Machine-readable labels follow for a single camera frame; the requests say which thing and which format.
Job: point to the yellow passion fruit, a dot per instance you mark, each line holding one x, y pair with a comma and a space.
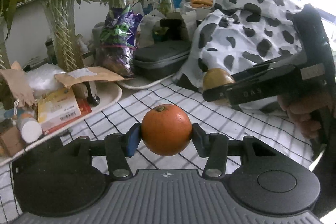
215, 78

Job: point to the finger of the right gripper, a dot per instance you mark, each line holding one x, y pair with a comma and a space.
295, 60
267, 84

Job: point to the purple snack bag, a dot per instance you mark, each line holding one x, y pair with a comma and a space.
117, 41

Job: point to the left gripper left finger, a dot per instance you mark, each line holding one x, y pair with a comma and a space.
117, 148

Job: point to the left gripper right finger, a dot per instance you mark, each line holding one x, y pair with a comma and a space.
216, 148

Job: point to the white cylindrical jar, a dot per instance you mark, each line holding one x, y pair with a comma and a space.
29, 128

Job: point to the right hand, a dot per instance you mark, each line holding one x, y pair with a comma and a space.
299, 111

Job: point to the brown paper envelope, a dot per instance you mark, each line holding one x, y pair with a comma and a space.
86, 75

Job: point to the crumpled brown paper bag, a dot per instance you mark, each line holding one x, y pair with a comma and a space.
15, 86

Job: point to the black zipper case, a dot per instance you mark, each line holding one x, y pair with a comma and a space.
160, 60

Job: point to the orange fruit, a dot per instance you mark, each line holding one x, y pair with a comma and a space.
166, 130

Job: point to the yellow cardboard box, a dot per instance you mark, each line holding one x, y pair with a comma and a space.
56, 108

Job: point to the cow print cloth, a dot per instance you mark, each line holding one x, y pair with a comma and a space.
238, 34

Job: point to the small brown box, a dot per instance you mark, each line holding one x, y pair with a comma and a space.
11, 142

